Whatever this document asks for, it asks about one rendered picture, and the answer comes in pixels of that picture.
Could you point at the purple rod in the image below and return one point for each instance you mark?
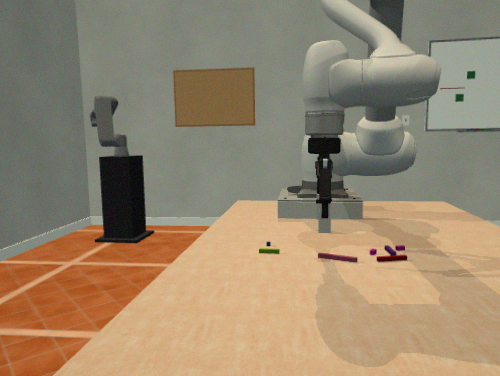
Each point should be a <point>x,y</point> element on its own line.
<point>390,250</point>

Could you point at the lime green rod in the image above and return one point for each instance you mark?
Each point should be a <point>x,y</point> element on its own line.
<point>268,250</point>

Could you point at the pink rod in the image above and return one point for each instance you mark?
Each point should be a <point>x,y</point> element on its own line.
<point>337,257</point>

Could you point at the red rod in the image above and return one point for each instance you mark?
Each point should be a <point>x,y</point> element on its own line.
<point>391,258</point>

